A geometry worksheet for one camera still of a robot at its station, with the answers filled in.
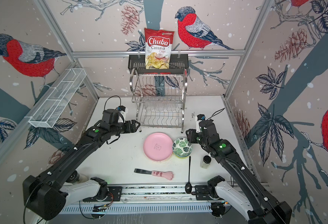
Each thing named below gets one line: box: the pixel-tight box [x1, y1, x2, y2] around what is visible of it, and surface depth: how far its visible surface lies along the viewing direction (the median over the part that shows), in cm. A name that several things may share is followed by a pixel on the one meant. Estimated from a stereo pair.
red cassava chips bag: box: [143, 28, 175, 70], surface depth 86 cm
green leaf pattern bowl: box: [172, 137, 193, 158], surface depth 87 cm
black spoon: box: [185, 155, 193, 194], surface depth 77 cm
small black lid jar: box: [199, 154, 212, 169], surface depth 78 cm
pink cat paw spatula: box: [133, 168, 174, 181], surface depth 81 cm
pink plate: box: [142, 132, 174, 162], surface depth 91 cm
